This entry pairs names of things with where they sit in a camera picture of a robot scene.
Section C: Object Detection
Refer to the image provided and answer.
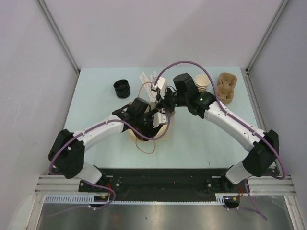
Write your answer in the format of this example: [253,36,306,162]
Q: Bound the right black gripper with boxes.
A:
[155,86,188,115]

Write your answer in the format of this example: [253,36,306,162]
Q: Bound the stack of black lids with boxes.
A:
[113,79,130,99]

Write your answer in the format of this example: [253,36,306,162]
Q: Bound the stack of paper cups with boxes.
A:
[194,74,211,92]

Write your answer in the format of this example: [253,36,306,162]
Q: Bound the pile of white straws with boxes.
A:
[138,72,157,102]

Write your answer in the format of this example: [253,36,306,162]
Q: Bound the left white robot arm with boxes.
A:
[48,97,167,192]

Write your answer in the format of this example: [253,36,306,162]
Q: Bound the tan paper bag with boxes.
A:
[128,81,176,154]

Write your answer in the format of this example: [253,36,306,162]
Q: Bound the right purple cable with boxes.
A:
[153,61,287,221]

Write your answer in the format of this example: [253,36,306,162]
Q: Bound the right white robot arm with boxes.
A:
[151,73,279,192]

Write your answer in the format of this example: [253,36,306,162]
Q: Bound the brown pulp cup carriers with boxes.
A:
[216,72,237,104]

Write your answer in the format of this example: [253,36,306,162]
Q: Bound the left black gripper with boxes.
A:
[135,109,161,141]

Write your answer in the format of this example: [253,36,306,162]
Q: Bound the white cable duct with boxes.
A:
[44,193,239,205]

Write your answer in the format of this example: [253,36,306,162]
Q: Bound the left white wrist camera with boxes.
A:
[153,108,169,128]

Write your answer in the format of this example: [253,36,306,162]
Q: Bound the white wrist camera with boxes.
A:
[153,108,169,128]
[151,77,168,99]

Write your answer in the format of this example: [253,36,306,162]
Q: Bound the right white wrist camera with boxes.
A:
[151,77,168,99]

